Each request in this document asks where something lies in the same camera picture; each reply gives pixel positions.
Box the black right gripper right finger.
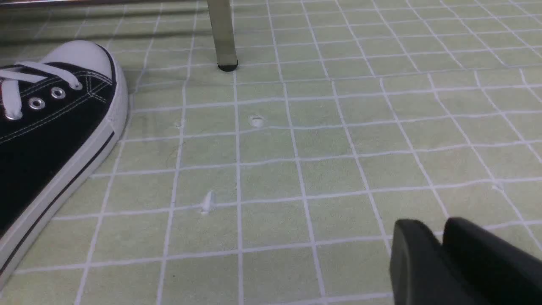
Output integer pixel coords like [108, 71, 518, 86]
[443, 217, 542, 305]

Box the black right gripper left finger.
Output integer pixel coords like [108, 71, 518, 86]
[390, 219, 487, 305]

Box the stainless steel shoe rack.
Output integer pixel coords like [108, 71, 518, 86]
[1, 0, 238, 72]

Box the green checkered cloth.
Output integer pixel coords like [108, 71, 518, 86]
[1, 0, 542, 305]

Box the right black canvas sneaker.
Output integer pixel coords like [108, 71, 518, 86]
[0, 40, 129, 286]

